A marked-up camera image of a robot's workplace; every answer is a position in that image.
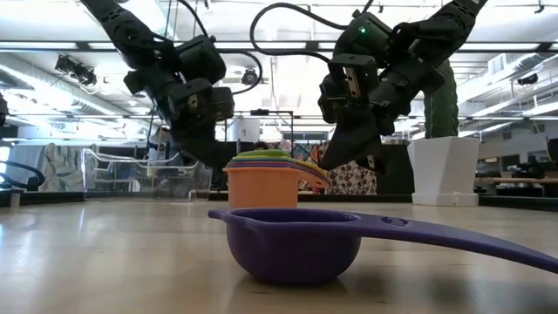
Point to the orange measuring cup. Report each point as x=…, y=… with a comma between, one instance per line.
x=261, y=187

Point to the medium blue measuring cup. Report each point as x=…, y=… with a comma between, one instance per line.
x=261, y=166

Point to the white hexagonal planter pot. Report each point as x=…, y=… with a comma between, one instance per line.
x=442, y=174

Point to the green cactus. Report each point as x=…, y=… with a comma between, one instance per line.
x=442, y=118

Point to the black overhead light rail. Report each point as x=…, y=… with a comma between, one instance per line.
x=311, y=45

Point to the green measuring cup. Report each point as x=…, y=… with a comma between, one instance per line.
x=261, y=153

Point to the brown dotted cloth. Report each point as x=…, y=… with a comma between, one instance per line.
x=353, y=181

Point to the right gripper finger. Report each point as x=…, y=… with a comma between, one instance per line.
x=381, y=152
x=349, y=144

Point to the black partition panel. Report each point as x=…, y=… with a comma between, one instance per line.
x=394, y=183

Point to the person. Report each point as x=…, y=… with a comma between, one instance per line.
x=260, y=145

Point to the colourful patterned cloth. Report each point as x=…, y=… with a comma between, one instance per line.
x=301, y=152

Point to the white ceiling vent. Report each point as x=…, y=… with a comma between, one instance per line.
x=497, y=65

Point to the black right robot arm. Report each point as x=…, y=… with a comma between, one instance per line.
x=449, y=26

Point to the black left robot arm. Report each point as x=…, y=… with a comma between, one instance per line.
x=122, y=26

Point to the light blue measuring cup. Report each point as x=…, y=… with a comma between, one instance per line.
x=261, y=161

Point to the black metal rack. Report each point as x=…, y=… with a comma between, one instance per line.
x=261, y=112

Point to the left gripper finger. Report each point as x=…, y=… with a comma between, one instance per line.
x=198, y=146
x=221, y=150

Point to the clear plastic basket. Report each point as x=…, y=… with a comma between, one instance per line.
x=109, y=174

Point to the wooden room table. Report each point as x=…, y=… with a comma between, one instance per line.
x=514, y=180

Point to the white cylindrical tank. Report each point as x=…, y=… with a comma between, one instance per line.
x=244, y=130

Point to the red measuring cup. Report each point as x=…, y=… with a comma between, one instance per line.
x=261, y=163

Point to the yellow measuring cup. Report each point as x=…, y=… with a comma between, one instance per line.
x=321, y=172

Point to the small black ceiling spotlight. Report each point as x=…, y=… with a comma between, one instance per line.
x=527, y=79

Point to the dark blue measuring cup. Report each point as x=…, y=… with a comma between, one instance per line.
x=292, y=253

